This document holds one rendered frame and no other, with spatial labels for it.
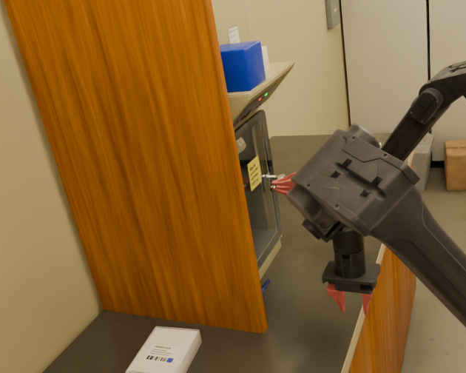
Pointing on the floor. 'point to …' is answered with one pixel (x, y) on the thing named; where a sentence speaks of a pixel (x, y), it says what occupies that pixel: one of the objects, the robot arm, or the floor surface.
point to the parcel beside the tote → (463, 164)
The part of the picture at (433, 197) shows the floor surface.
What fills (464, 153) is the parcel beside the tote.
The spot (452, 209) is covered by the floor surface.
